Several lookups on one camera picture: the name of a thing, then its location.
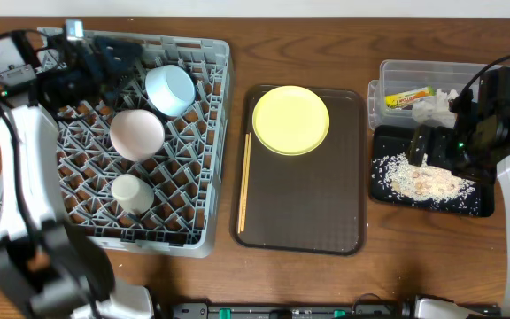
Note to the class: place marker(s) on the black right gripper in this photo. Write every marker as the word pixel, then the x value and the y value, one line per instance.
pixel 435 144

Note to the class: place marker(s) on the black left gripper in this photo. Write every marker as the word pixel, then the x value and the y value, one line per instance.
pixel 88 62

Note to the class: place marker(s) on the white tissue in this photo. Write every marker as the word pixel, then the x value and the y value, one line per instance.
pixel 434 110

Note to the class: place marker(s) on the green orange snack wrapper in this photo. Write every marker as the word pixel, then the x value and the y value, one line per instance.
pixel 404 99

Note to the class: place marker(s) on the light blue bowl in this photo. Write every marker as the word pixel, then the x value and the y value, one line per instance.
pixel 170 89

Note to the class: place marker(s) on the pink bowl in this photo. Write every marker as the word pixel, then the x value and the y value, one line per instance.
pixel 137 135

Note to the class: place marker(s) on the yellow round plate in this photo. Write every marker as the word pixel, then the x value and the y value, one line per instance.
pixel 290 120

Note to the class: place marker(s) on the white cup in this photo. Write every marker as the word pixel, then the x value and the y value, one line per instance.
pixel 133 194

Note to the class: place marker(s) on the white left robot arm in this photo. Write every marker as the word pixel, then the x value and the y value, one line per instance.
pixel 48 267

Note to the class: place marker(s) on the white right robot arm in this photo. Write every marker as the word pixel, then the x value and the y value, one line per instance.
pixel 436 157

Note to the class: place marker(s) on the rice and nuts pile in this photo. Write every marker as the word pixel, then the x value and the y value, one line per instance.
pixel 401 182

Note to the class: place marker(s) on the black rectangular tray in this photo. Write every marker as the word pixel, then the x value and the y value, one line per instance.
pixel 390 144

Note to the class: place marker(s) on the brown serving tray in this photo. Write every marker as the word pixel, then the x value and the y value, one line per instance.
pixel 312 203

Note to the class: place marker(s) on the grey dish rack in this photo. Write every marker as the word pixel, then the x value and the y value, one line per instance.
pixel 185 174

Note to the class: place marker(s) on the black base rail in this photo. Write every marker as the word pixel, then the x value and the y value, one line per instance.
pixel 365 306

